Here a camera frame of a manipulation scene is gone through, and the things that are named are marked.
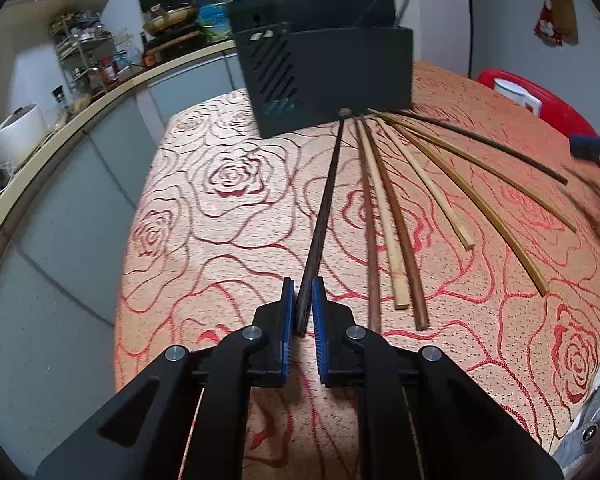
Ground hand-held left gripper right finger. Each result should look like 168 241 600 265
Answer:
310 276 566 480

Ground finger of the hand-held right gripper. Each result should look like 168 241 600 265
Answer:
569 134 600 170

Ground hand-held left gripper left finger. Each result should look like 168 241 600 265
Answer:
34 276 297 480

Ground black chopstick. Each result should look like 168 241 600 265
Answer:
404 111 569 185

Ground olive bamboo chopstick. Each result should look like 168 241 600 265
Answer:
385 119 551 297
368 108 578 233

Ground dark brown chopstick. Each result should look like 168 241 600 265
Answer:
355 116 383 335

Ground dark wooden chopstick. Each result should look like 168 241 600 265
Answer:
292 119 348 337

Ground reddish brown chopstick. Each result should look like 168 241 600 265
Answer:
362 116 430 332

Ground black utensil holder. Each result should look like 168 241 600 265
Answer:
227 0 415 139

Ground red plastic chair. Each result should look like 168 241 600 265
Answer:
476 68 600 178

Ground white kettle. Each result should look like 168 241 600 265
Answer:
493 78 544 116

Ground grey chopstick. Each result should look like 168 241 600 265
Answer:
392 0 420 27

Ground grey lower kitchen cabinets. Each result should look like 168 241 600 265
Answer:
0 52 251 411

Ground beige kitchen countertop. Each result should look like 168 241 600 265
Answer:
0 37 238 261

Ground pepper grinder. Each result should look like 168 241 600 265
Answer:
51 85 71 116

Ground white rice cooker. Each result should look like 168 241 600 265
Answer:
0 104 50 173

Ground metal spice rack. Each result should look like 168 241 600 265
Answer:
50 10 131 98

